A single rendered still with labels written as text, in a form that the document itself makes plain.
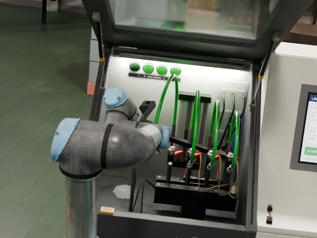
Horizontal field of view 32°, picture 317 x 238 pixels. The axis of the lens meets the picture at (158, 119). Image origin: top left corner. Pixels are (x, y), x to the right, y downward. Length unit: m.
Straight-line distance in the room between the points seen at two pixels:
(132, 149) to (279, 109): 1.02
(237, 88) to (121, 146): 1.19
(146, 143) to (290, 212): 1.00
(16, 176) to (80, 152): 3.01
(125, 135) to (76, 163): 0.14
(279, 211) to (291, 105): 0.43
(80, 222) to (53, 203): 2.50
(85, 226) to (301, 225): 0.96
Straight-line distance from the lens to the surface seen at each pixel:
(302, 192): 2.34
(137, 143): 1.36
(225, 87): 2.44
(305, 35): 5.50
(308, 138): 2.29
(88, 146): 1.34
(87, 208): 1.48
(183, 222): 2.11
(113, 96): 1.78
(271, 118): 2.25
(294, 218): 2.21
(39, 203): 4.01
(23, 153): 4.70
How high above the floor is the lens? 2.08
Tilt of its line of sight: 22 degrees down
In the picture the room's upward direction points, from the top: 6 degrees clockwise
